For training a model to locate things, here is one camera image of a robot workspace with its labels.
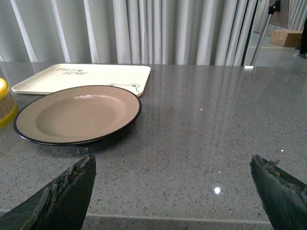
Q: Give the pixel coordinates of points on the cardboard box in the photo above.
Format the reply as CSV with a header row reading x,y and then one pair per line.
x,y
286,38

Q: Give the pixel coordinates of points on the yellow wooden steamer basket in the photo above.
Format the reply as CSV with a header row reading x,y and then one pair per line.
x,y
8,104

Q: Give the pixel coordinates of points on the metal tripod stand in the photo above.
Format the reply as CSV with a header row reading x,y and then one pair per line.
x,y
271,10

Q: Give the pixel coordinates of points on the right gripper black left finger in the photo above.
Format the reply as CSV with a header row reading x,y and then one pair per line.
x,y
61,205

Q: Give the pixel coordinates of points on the person's shoe and leg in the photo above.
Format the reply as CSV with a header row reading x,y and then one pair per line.
x,y
303,48

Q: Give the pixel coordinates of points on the cream bear tray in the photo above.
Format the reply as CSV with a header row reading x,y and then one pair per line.
x,y
63,76

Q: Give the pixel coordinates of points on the grey pleated curtain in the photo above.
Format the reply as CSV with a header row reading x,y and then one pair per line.
x,y
196,32

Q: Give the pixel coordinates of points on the tan plate black rim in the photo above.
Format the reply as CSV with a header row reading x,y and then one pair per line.
x,y
78,116

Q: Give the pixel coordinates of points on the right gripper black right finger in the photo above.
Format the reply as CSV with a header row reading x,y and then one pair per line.
x,y
284,198

